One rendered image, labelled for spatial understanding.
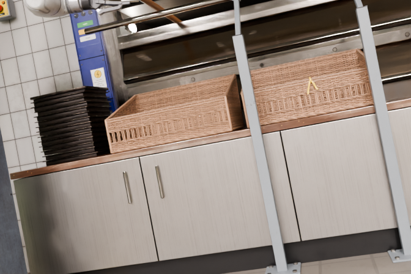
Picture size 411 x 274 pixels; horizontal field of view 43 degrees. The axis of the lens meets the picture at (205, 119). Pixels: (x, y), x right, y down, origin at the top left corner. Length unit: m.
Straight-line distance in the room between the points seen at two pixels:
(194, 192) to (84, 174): 0.49
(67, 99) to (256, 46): 0.96
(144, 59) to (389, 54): 1.24
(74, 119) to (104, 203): 0.44
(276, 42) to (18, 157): 1.55
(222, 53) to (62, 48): 0.89
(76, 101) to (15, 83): 0.69
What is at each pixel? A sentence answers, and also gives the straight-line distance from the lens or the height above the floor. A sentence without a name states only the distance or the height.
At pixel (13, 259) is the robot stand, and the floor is 0.25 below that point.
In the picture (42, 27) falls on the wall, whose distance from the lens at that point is 3.04.
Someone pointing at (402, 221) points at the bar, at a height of 0.14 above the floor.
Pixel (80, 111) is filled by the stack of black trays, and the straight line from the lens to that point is 2.47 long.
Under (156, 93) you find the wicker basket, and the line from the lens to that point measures 2.72.
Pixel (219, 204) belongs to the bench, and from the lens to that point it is 2.16.
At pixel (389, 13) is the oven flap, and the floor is 0.99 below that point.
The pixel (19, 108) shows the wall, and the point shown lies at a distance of 3.08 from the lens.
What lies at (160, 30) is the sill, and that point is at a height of 1.16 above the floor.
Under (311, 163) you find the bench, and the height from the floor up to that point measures 0.40.
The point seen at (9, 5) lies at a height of 1.47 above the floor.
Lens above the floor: 0.62
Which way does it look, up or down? 1 degrees up
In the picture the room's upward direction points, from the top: 11 degrees counter-clockwise
